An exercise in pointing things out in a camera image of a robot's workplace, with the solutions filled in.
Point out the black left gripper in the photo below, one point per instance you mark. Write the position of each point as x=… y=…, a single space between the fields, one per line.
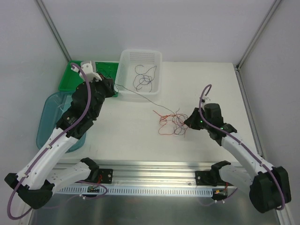
x=107 y=85

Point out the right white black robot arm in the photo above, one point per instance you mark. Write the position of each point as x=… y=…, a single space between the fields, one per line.
x=267 y=186

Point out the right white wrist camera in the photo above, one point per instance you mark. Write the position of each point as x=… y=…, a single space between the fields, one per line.
x=205 y=100

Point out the white perforated plastic basket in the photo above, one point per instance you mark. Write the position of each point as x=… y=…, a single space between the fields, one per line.
x=139 y=75

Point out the white slotted cable duct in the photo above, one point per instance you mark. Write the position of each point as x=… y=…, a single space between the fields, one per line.
x=138 y=191

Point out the translucent blue plastic tray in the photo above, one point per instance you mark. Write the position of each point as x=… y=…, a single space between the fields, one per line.
x=55 y=105

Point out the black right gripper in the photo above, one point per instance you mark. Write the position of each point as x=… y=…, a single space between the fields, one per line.
x=192 y=119

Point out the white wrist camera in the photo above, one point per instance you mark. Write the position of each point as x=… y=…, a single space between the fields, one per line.
x=89 y=68
x=205 y=100

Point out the aluminium rail frame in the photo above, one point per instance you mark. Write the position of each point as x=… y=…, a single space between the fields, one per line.
x=127 y=136

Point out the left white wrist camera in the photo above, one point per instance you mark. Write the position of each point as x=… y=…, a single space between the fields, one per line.
x=89 y=68

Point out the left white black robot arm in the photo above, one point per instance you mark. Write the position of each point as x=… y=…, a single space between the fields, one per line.
x=34 y=184

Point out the green plastic tray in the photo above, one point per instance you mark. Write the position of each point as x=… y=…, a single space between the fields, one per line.
x=70 y=79

